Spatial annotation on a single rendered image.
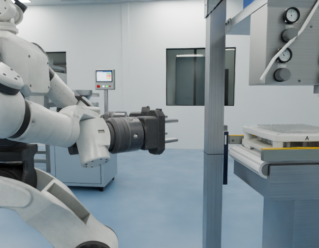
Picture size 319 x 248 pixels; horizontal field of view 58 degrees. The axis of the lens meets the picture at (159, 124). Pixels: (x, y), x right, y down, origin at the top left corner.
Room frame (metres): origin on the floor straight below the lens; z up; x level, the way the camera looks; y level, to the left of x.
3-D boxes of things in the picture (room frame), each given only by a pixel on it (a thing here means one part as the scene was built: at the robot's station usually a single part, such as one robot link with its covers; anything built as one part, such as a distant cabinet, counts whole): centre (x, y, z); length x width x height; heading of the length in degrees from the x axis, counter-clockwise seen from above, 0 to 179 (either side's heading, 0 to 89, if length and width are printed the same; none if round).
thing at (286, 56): (0.73, -0.31, 1.17); 0.04 x 0.01 x 0.04; 95
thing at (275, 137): (0.92, -0.43, 0.95); 0.25 x 0.24 x 0.02; 5
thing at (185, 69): (5.77, -0.81, 1.43); 1.38 x 0.01 x 1.16; 83
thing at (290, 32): (0.72, -0.32, 1.22); 0.03 x 0.03 x 0.04; 5
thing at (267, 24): (0.79, -0.37, 1.20); 0.22 x 0.11 x 0.20; 95
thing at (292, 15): (0.73, -0.33, 1.26); 0.04 x 0.01 x 0.04; 95
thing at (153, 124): (0.74, 0.05, 0.97); 0.12 x 0.10 x 0.13; 127
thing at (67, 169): (3.39, 0.89, 0.38); 0.63 x 0.57 x 0.76; 83
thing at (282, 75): (0.72, -0.31, 1.13); 0.03 x 0.03 x 0.05; 5
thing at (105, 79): (3.50, 0.66, 1.07); 0.23 x 0.10 x 0.62; 83
